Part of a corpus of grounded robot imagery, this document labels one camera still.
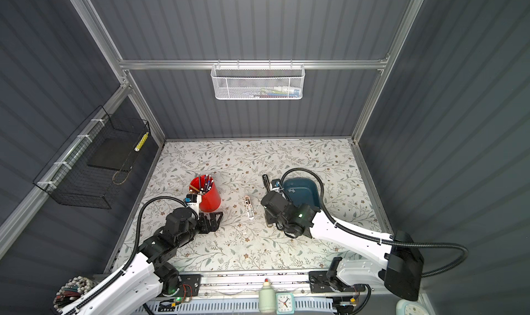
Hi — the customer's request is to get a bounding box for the pink eraser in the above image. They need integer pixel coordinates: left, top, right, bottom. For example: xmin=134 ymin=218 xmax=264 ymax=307
xmin=244 ymin=196 xmax=255 ymax=220

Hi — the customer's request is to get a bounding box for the teal plastic tray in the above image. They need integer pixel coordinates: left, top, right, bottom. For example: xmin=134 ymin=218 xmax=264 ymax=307
xmin=271 ymin=177 xmax=321 ymax=208

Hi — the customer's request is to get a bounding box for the black stapler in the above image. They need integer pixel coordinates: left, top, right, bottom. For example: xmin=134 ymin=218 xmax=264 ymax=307
xmin=262 ymin=174 xmax=271 ymax=193

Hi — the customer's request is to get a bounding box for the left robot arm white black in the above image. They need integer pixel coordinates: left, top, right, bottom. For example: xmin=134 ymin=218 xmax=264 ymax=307
xmin=60 ymin=207 xmax=223 ymax=314

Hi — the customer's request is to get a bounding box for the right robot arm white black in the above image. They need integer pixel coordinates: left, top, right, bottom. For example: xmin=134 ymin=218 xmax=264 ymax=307
xmin=261 ymin=191 xmax=425 ymax=301

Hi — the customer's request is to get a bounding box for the red pen cup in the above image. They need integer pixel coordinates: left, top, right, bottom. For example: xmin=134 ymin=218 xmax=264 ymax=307
xmin=189 ymin=174 xmax=222 ymax=212

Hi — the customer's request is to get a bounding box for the white glue bottle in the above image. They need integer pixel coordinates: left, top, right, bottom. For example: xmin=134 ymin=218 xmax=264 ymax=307
xmin=258 ymin=279 xmax=276 ymax=314

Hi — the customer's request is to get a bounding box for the small teal clock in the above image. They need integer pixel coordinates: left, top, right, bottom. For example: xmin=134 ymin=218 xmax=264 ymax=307
xmin=276 ymin=292 xmax=295 ymax=315

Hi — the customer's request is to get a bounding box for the yellow marker in side basket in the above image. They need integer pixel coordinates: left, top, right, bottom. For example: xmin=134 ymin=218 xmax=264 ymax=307
xmin=134 ymin=131 xmax=150 ymax=152

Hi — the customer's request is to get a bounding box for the clear jar of pencils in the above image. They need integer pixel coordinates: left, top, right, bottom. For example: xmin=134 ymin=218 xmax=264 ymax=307
xmin=53 ymin=276 xmax=97 ymax=314

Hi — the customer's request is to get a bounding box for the white round device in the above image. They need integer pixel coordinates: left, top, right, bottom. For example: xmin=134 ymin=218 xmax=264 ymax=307
xmin=396 ymin=299 xmax=430 ymax=315

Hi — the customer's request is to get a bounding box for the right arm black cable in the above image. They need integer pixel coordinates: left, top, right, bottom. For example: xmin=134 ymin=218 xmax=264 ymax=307
xmin=279 ymin=167 xmax=469 ymax=279

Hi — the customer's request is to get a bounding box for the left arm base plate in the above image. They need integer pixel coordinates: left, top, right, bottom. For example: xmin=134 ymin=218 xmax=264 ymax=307
xmin=161 ymin=274 xmax=202 ymax=298

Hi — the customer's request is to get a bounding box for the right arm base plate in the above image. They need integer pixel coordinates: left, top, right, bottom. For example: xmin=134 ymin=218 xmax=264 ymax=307
xmin=309 ymin=271 xmax=367 ymax=294

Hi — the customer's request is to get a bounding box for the black wire side basket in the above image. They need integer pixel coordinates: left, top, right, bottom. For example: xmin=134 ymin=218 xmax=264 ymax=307
xmin=33 ymin=109 xmax=150 ymax=210

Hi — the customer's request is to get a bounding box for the white wire wall basket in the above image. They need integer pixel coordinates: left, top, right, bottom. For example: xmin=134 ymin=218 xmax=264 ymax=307
xmin=211 ymin=65 xmax=306 ymax=100

